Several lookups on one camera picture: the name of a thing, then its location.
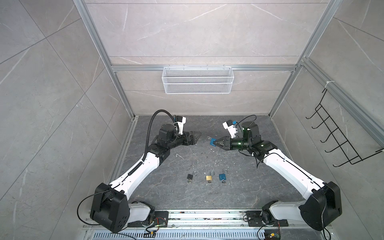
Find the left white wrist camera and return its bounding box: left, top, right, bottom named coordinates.
left=175, top=116, right=186, bottom=135

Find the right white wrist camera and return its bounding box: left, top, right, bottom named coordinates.
left=223, top=120, right=238, bottom=139

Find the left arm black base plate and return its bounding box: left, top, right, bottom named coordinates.
left=128, top=211, right=169, bottom=228

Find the brass padlock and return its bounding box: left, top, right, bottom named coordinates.
left=206, top=170, right=215, bottom=184

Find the black padlock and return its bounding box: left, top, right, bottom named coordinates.
left=187, top=174, right=194, bottom=183

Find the light blue padlock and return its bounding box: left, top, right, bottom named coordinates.
left=208, top=137, right=216, bottom=147

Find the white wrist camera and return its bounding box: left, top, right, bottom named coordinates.
left=175, top=116, right=186, bottom=135
left=223, top=120, right=238, bottom=139

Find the white wire mesh basket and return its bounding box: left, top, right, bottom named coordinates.
left=162, top=66, right=235, bottom=95

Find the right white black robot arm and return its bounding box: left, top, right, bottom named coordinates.
left=211, top=121, right=342, bottom=240

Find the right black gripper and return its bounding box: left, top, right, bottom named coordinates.
left=213, top=136, right=252, bottom=151

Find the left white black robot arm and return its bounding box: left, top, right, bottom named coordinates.
left=90, top=123, right=202, bottom=233

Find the aluminium mounting rail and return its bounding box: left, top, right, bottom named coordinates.
left=80, top=209, right=332, bottom=231

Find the black wire hook rack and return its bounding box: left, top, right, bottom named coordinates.
left=306, top=89, right=384, bottom=168

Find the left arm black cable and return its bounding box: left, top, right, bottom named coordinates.
left=143, top=109, right=178, bottom=163

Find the teal blue padlock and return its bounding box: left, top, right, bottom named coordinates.
left=219, top=169, right=228, bottom=184

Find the white slotted cable duct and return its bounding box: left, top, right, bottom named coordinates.
left=92, top=229, right=265, bottom=240

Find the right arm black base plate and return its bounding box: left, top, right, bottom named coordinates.
left=243, top=211, right=289, bottom=227

